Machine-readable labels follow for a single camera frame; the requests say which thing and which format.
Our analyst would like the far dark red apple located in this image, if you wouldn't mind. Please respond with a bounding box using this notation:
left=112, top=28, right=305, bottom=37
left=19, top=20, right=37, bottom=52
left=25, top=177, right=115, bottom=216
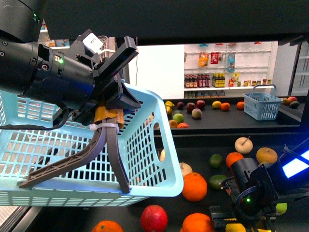
left=196, top=100, right=206, bottom=110

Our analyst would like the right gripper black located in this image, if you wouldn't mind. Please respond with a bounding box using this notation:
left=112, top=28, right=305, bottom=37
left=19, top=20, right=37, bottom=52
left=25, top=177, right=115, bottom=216
left=210, top=158, right=287, bottom=232

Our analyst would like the knobbed orange centre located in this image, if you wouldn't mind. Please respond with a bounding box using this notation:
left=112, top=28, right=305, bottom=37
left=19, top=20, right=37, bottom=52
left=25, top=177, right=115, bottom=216
left=182, top=172, right=208, bottom=202

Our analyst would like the light teal shopping basket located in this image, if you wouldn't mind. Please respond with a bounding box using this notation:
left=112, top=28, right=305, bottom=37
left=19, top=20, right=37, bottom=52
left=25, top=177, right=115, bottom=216
left=0, top=85, right=183, bottom=207

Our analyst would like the white pear lying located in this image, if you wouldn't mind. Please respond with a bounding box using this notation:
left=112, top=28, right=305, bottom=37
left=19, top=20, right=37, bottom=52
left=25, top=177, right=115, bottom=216
left=159, top=149, right=166, bottom=162

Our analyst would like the yellow lemon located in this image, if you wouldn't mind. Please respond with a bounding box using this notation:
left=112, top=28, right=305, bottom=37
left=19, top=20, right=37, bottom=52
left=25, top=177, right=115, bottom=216
left=225, top=223, right=246, bottom=232

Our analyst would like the small orange back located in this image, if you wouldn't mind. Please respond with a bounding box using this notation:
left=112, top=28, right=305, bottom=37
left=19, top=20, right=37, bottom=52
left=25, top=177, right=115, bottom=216
left=225, top=152, right=244, bottom=168

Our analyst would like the red pomegranate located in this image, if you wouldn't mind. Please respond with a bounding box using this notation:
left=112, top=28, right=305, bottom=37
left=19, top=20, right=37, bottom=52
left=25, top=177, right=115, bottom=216
left=140, top=205, right=168, bottom=232

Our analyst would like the large orange far left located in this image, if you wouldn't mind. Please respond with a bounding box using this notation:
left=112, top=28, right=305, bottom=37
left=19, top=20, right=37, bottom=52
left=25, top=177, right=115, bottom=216
left=91, top=220, right=124, bottom=232

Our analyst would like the black far shelf tray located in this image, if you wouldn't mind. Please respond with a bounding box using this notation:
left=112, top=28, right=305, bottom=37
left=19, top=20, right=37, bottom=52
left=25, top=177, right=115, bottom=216
left=172, top=98, right=309, bottom=134

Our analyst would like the small orange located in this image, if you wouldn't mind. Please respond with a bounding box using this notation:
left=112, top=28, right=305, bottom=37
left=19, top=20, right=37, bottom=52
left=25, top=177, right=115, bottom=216
left=225, top=152, right=244, bottom=168
left=221, top=102, right=230, bottom=112

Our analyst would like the green avocado centre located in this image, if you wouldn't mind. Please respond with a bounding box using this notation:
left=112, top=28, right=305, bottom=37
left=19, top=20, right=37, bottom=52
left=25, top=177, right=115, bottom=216
left=208, top=174, right=227, bottom=190

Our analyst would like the green apple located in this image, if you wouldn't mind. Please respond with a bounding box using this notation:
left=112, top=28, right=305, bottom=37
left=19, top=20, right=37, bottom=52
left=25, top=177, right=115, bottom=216
left=276, top=203, right=288, bottom=215

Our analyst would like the grey basket handle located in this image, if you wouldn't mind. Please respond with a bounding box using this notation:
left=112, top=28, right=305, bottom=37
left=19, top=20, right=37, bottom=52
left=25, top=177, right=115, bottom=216
left=18, top=116, right=131, bottom=194

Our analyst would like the far small orange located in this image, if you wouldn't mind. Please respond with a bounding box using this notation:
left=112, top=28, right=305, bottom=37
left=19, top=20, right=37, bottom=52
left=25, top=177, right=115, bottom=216
left=221, top=102, right=230, bottom=112

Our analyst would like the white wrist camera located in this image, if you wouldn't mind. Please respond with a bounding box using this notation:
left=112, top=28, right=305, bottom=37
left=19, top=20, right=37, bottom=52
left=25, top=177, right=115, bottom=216
left=82, top=33, right=104, bottom=55

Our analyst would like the small blue basket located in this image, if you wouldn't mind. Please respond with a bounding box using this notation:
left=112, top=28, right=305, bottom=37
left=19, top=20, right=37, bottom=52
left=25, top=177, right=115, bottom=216
left=243, top=84, right=283, bottom=121

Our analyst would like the yellow label bottles group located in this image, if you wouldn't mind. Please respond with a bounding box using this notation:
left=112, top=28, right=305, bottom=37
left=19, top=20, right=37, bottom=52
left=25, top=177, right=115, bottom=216
left=212, top=73, right=225, bottom=87

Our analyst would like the large orange front centre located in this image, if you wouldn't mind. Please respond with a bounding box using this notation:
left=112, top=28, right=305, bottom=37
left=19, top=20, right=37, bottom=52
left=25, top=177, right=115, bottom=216
left=180, top=213, right=214, bottom=232

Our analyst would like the white pear with stem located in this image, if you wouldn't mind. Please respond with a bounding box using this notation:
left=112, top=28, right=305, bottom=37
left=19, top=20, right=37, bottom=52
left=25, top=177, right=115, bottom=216
left=235, top=137, right=253, bottom=155

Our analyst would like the yellow orange apple back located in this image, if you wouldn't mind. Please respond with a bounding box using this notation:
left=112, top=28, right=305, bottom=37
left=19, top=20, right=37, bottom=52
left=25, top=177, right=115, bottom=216
left=256, top=147, right=278, bottom=163

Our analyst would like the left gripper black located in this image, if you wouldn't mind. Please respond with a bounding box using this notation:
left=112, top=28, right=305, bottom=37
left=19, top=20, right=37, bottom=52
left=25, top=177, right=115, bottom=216
left=24, top=30, right=140, bottom=125

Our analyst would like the black near shelf tray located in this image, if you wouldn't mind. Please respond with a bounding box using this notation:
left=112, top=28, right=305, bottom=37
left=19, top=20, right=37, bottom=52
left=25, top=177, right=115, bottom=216
left=24, top=135, right=309, bottom=232

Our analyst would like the large orange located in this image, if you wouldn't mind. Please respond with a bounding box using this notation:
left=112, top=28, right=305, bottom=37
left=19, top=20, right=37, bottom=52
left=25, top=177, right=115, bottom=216
left=91, top=220, right=124, bottom=232
left=180, top=213, right=214, bottom=232

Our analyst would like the black shelf tray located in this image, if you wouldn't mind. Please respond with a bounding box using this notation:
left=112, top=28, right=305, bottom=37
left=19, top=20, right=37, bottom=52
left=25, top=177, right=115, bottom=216
left=24, top=135, right=309, bottom=232
left=172, top=98, right=309, bottom=134

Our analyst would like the dark sauce bottles row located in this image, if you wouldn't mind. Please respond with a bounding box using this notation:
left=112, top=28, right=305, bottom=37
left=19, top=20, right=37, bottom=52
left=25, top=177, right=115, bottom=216
left=184, top=73, right=211, bottom=88

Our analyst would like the far lemon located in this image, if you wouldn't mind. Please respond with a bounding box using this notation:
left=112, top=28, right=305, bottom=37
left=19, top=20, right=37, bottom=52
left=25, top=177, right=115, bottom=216
left=212, top=101, right=222, bottom=109

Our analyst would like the green lime back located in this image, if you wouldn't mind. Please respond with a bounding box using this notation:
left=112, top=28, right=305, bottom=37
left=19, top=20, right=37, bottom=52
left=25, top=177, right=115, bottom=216
left=209, top=154, right=223, bottom=169

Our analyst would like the far peach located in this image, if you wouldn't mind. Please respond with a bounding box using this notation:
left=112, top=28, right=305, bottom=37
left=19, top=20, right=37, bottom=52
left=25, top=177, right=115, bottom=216
left=191, top=108, right=202, bottom=119

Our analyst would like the pile of far fruits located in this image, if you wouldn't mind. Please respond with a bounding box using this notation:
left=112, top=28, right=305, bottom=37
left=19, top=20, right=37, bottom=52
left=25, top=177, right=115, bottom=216
left=165, top=101, right=189, bottom=129

